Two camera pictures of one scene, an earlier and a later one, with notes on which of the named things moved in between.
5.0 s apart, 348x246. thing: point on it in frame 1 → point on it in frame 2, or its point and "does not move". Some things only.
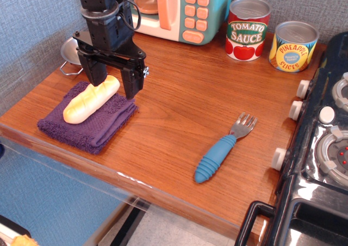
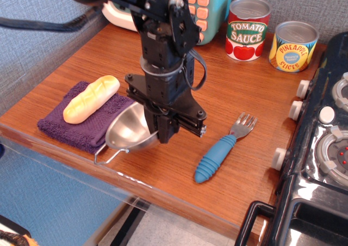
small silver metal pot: [70, 51] → [128, 130]
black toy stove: [311, 169] does not move
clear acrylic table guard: [51, 196] does not move
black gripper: [110, 43] → [166, 91]
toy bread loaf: [83, 105] does not move
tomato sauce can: [247, 24] does not move
